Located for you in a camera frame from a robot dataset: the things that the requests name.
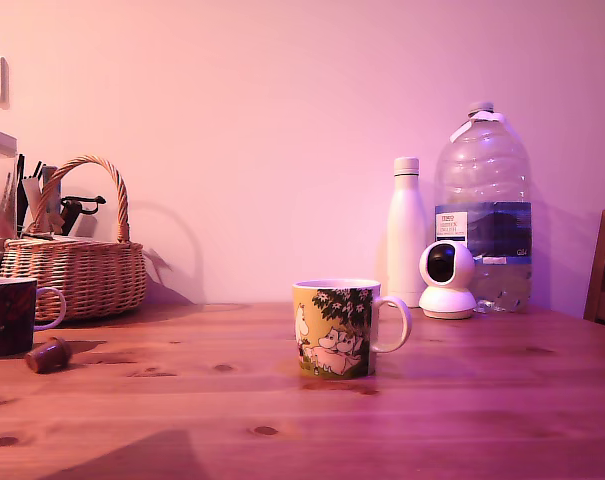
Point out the white card in basket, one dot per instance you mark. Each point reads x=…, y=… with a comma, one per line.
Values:
x=32, y=200

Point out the yellow cartoon print mug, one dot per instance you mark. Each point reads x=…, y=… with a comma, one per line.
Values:
x=332, y=330

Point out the small white round camera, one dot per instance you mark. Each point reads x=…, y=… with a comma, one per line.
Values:
x=447, y=290

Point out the white insulated bottle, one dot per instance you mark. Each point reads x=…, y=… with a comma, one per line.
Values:
x=406, y=240

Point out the wooden chair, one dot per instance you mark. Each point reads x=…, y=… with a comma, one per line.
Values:
x=604, y=280

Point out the large clear water bottle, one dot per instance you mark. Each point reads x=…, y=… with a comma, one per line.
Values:
x=484, y=200

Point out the dark red patterned mug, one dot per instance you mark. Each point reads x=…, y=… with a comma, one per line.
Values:
x=7, y=320

